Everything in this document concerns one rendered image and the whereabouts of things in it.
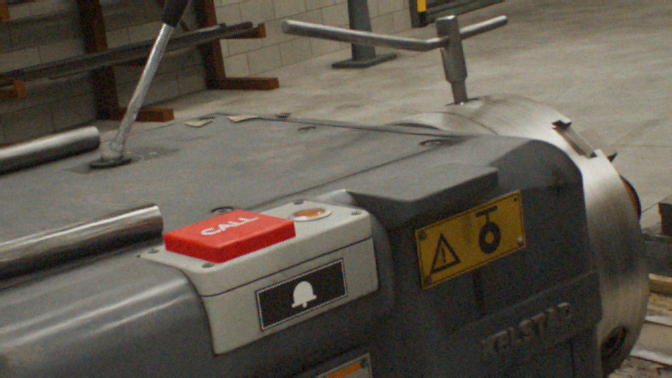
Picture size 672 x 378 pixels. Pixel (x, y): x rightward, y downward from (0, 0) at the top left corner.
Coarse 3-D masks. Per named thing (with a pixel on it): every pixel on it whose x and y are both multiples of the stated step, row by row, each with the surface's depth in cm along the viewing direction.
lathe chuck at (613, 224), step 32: (480, 96) 125; (512, 96) 123; (512, 128) 116; (544, 128) 117; (576, 160) 115; (608, 192) 115; (608, 224) 114; (608, 256) 113; (640, 256) 116; (608, 288) 113; (640, 288) 116; (608, 320) 114; (640, 320) 118
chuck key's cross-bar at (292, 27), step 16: (288, 32) 104; (304, 32) 105; (320, 32) 107; (336, 32) 108; (352, 32) 110; (368, 32) 112; (464, 32) 123; (480, 32) 126; (400, 48) 116; (416, 48) 117; (432, 48) 119
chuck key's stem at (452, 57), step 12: (444, 24) 121; (456, 24) 121; (456, 36) 121; (444, 48) 122; (456, 48) 122; (444, 60) 122; (456, 60) 122; (444, 72) 123; (456, 72) 122; (456, 84) 123; (456, 96) 123
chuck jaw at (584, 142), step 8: (560, 128) 119; (568, 128) 119; (568, 136) 118; (576, 136) 119; (584, 136) 122; (592, 136) 122; (576, 144) 118; (584, 144) 118; (592, 144) 121; (600, 144) 121; (576, 152) 117; (584, 152) 117; (592, 152) 118; (608, 152) 121; (608, 160) 121
